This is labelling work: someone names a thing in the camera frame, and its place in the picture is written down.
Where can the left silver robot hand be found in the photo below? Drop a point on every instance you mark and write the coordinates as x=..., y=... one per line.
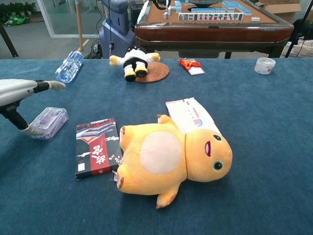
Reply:
x=14, y=89

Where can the small clear plastic card box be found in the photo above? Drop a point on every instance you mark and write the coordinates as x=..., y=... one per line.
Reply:
x=51, y=121

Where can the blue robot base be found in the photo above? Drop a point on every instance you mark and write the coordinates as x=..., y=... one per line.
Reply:
x=115, y=29

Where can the clear plastic water bottle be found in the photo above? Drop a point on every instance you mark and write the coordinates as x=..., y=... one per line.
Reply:
x=69, y=67

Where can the black and white plush doll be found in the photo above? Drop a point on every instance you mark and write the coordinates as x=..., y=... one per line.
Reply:
x=134, y=61

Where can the yellow plush duck toy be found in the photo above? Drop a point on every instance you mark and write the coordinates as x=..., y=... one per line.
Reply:
x=161, y=156

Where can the brown cardboard box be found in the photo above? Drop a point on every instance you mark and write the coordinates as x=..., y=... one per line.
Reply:
x=283, y=11

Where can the green potted plants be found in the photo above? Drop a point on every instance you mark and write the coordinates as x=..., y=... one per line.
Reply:
x=17, y=12

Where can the wooden pole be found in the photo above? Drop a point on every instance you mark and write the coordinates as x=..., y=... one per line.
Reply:
x=79, y=24

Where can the dark book with red band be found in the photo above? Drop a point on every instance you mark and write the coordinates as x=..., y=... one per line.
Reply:
x=96, y=149

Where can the brown woven round coaster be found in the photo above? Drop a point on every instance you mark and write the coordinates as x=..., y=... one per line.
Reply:
x=156, y=72

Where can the white tissue pack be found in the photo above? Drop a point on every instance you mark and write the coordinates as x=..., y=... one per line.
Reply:
x=190, y=115

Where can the orange and white snack packet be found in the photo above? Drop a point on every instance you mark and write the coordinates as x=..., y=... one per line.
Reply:
x=193, y=67

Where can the brown mahjong table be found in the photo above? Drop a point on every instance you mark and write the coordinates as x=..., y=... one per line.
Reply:
x=207, y=31

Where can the row of mahjong tiles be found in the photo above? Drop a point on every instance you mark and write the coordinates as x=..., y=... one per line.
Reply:
x=210, y=16

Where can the blue table cloth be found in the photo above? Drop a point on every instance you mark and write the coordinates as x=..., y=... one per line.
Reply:
x=256, y=147

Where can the single white mahjong tile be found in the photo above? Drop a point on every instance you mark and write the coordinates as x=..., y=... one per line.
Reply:
x=255, y=19

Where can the round clear plastic jar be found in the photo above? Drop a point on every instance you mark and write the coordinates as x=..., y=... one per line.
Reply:
x=264, y=66

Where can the black tripod stand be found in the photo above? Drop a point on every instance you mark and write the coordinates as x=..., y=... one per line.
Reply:
x=298, y=31

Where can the white plastic basket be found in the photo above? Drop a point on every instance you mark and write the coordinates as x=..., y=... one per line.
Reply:
x=302, y=51

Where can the short blue mahjong tile wall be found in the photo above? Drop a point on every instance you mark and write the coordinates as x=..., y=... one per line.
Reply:
x=207, y=10

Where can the long blue mahjong tile wall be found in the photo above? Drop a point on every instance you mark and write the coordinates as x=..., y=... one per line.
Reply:
x=237, y=7

